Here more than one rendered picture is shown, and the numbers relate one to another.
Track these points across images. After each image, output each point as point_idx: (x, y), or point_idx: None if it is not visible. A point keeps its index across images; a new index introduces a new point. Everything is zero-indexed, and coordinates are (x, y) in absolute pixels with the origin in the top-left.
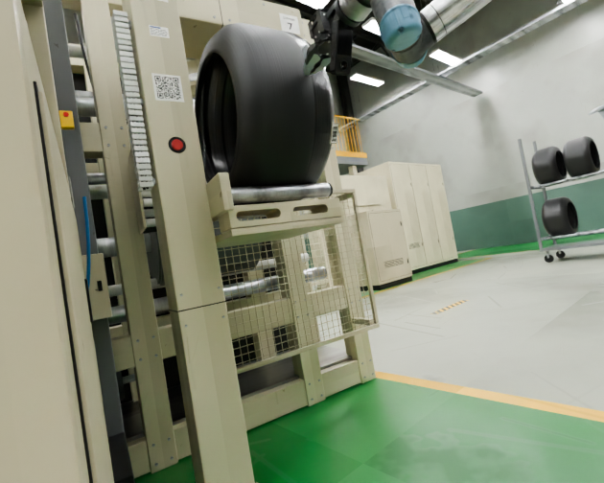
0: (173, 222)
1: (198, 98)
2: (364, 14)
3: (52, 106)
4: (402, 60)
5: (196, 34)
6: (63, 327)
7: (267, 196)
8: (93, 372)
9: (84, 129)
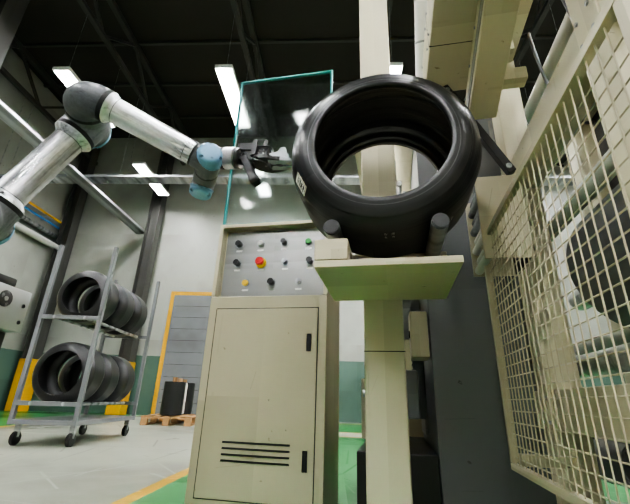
0: None
1: (419, 152)
2: (227, 166)
3: None
4: (212, 172)
5: (451, 62)
6: (206, 343)
7: None
8: (256, 360)
9: None
